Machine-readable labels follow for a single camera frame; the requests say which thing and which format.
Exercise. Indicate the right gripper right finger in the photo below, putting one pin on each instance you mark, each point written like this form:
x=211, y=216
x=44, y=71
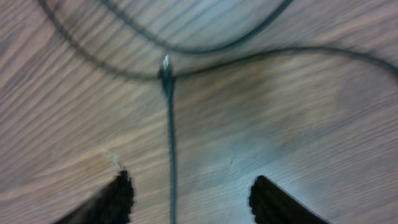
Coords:
x=271, y=205

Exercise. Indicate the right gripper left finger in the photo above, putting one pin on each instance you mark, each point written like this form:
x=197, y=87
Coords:
x=111, y=205

